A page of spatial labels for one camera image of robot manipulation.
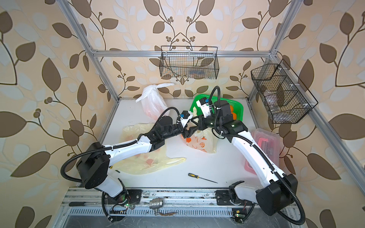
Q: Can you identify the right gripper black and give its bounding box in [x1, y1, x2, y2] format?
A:
[191, 113, 223, 131]

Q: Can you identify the yellow plastic bag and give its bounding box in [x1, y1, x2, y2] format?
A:
[112, 123, 186, 175]
[181, 105, 218, 154]

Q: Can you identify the white plastic bag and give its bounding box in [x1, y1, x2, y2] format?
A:
[136, 83, 174, 121]

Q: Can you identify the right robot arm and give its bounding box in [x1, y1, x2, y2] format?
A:
[180, 86, 306, 225]

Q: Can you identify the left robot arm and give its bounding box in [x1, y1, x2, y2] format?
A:
[60, 111, 204, 221]

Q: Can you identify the green plastic basket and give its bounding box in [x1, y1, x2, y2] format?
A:
[190, 94, 244, 121]

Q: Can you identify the yellow black screwdriver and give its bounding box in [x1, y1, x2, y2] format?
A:
[188, 173, 217, 183]

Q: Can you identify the pink plastic box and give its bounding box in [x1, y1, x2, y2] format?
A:
[252, 128, 281, 167]

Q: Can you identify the metal cylinder fitting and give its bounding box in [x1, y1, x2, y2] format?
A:
[149, 198, 163, 210]

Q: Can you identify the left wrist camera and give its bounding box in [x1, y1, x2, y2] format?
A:
[178, 110, 194, 128]

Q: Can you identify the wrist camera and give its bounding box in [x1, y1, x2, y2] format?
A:
[178, 110, 194, 128]
[196, 97, 213, 118]

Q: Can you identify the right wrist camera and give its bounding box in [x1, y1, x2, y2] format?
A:
[196, 97, 213, 118]

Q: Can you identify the back wire basket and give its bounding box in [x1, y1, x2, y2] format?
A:
[158, 45, 220, 79]

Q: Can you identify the wire basket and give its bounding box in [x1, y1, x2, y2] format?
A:
[251, 60, 318, 124]
[158, 45, 220, 79]

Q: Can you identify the right wire basket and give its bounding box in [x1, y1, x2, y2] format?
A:
[251, 60, 318, 124]

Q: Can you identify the black handled tool on rail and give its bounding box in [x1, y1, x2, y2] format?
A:
[68, 201, 99, 207]

